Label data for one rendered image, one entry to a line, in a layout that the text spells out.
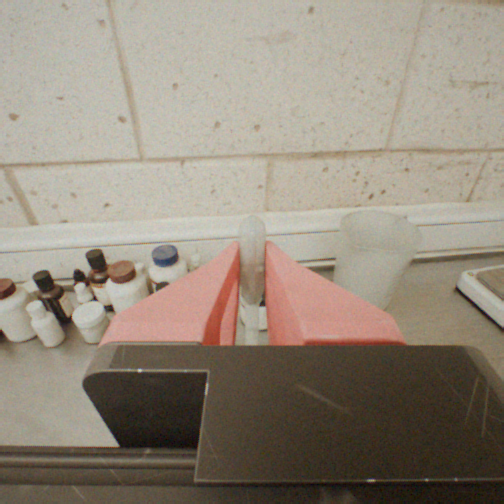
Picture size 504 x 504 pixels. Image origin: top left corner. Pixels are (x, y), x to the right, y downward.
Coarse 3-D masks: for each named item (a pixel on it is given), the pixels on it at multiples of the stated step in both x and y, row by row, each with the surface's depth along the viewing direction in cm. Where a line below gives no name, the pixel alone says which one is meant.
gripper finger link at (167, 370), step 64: (128, 320) 6; (192, 320) 5; (128, 384) 5; (192, 384) 5; (256, 384) 4; (320, 384) 4; (384, 384) 4; (448, 384) 4; (256, 448) 4; (320, 448) 4; (384, 448) 4; (448, 448) 4
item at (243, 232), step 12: (240, 228) 11; (240, 240) 11; (252, 240) 11; (240, 252) 12; (252, 252) 11; (240, 264) 12; (252, 264) 12; (240, 276) 13; (252, 276) 12; (240, 288) 13; (252, 288) 12; (252, 300) 13
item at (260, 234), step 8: (256, 216) 11; (256, 224) 11; (264, 224) 11; (256, 232) 11; (264, 232) 11; (256, 240) 11; (264, 240) 11; (256, 248) 11; (264, 248) 12; (256, 256) 11; (264, 256) 12; (256, 264) 12; (264, 264) 12; (256, 272) 12; (264, 272) 13; (256, 280) 12; (264, 280) 13; (256, 288) 12; (256, 296) 13
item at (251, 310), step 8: (248, 304) 13; (256, 304) 13; (248, 312) 14; (256, 312) 14; (248, 320) 14; (256, 320) 14; (248, 328) 14; (256, 328) 15; (248, 336) 15; (256, 336) 15; (248, 344) 15; (256, 344) 15
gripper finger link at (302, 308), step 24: (288, 264) 9; (288, 288) 7; (312, 288) 7; (336, 288) 7; (288, 312) 7; (312, 312) 6; (336, 312) 6; (360, 312) 6; (384, 312) 6; (288, 336) 7; (312, 336) 5; (336, 336) 5; (360, 336) 5; (384, 336) 5
